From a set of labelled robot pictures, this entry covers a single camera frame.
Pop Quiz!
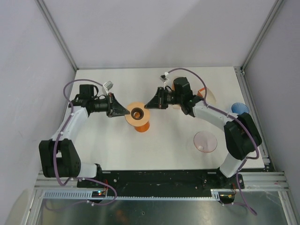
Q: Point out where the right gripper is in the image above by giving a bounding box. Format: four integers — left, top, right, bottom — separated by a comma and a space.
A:
145, 87, 183, 110

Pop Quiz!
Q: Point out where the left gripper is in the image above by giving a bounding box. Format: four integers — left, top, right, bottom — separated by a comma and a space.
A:
90, 93, 129, 118

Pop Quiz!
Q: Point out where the wooden dripper ring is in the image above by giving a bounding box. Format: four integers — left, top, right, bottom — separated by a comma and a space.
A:
124, 102, 150, 128

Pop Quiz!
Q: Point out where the orange glass beaker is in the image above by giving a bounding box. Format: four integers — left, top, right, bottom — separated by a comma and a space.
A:
135, 121, 150, 133

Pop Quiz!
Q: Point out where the pink glass dripper cone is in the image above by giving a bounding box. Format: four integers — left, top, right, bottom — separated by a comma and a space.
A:
193, 131, 218, 153

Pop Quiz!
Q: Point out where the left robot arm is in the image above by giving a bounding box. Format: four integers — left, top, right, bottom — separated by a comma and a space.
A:
39, 82, 129, 188

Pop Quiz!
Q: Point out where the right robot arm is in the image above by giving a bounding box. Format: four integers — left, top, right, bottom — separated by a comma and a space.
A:
144, 77, 262, 188

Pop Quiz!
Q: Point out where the brown coffee filter pack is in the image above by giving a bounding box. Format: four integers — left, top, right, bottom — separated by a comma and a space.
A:
172, 105, 181, 110

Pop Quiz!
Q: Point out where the white coffee filter pack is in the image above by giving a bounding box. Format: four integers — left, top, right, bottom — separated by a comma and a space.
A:
197, 88, 217, 105

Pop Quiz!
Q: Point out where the blue glass dripper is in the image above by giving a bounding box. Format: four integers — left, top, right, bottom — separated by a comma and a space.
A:
231, 103, 249, 114

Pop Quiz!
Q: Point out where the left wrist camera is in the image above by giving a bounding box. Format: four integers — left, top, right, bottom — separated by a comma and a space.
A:
102, 81, 113, 94

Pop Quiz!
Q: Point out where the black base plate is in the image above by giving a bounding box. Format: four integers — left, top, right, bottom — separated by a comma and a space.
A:
77, 169, 244, 198

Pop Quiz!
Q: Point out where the grey cable duct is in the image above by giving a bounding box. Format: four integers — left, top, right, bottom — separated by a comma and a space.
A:
43, 190, 114, 200

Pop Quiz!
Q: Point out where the left frame post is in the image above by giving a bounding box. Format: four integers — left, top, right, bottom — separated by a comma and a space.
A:
35, 0, 78, 72

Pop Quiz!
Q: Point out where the frame post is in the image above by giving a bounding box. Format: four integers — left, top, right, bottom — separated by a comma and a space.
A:
240, 0, 286, 71
35, 0, 78, 72

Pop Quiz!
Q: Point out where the aluminium frame rail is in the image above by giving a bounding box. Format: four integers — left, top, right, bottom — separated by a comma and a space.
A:
34, 170, 288, 190

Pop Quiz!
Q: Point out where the right frame post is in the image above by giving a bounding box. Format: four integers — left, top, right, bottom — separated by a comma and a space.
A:
240, 0, 286, 71

